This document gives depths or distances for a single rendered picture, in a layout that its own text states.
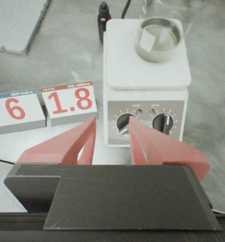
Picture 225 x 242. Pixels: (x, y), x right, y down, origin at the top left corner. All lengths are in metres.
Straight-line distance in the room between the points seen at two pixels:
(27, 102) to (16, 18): 0.23
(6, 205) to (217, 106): 0.43
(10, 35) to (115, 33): 0.25
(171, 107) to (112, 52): 0.12
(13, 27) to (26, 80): 0.14
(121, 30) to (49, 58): 0.18
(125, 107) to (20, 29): 0.31
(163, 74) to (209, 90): 0.16
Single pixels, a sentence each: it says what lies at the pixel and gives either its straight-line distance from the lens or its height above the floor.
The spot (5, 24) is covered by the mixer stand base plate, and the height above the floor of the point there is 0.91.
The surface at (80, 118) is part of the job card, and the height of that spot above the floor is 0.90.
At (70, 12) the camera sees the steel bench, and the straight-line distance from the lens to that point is 0.44.
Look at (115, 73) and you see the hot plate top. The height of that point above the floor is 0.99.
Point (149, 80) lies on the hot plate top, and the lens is 0.20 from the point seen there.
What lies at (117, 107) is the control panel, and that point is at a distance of 0.21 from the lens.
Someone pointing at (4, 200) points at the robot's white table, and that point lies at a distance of 0.32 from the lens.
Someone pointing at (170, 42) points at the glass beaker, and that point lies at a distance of 0.19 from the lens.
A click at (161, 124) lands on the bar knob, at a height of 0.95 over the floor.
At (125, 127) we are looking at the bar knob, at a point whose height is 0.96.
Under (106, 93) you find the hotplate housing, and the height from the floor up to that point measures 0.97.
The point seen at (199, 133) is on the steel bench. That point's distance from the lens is 0.31.
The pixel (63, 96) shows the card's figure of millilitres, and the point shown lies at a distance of 0.26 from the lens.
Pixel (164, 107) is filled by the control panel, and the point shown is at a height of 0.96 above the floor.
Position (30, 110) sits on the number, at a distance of 0.29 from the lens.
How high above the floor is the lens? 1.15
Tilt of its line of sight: 75 degrees down
